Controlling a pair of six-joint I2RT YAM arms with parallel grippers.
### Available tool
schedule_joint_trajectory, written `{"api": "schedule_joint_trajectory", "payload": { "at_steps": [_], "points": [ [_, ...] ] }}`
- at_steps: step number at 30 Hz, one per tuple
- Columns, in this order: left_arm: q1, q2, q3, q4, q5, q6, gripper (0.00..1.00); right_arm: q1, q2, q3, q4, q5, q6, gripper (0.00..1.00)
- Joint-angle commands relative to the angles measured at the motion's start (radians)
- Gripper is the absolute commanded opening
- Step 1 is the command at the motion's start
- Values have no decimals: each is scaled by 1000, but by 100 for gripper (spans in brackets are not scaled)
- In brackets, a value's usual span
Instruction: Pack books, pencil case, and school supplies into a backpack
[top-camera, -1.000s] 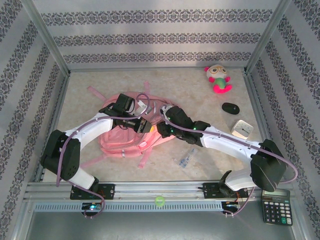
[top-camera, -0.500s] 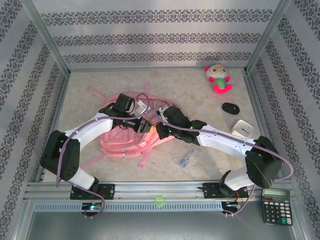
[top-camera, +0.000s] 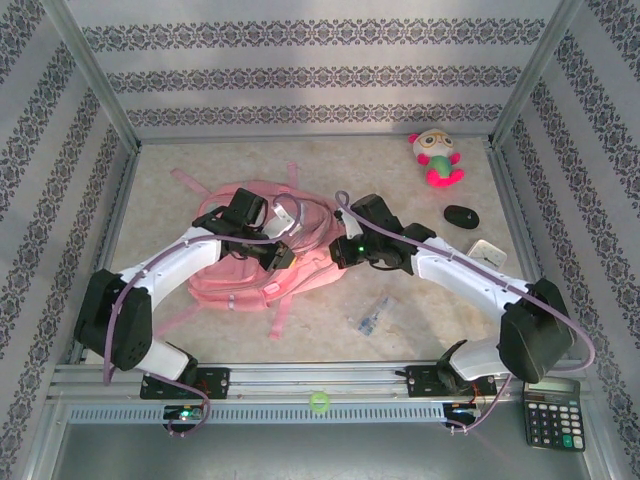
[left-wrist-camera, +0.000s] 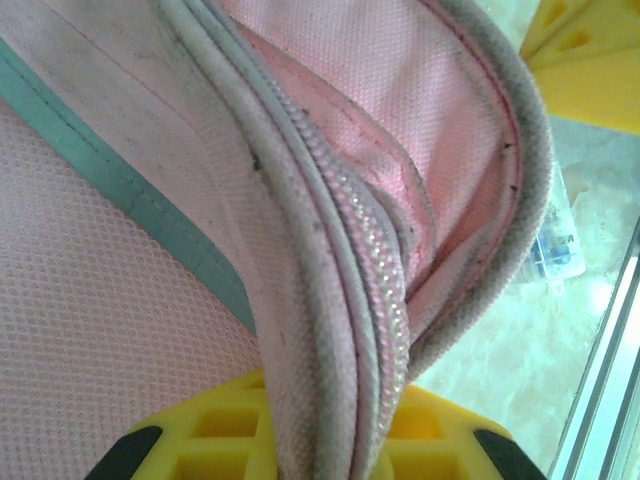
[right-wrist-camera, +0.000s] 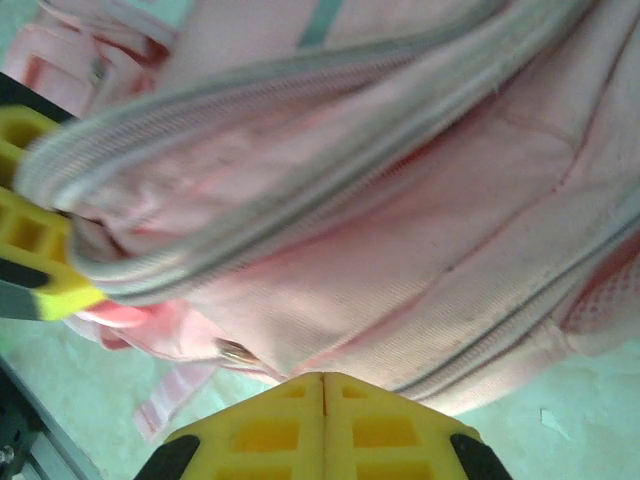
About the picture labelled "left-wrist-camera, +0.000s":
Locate pink school backpack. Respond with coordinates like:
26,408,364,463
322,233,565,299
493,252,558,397
0,0,557,480

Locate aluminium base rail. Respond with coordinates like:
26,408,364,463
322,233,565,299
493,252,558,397
546,233,640,480

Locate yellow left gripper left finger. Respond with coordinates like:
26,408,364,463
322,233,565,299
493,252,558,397
88,368,280,480

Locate clear packet with blue supplies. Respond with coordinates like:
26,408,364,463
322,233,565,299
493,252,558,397
518,163,587,297

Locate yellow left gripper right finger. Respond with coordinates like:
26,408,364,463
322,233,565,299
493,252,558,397
386,383,547,480

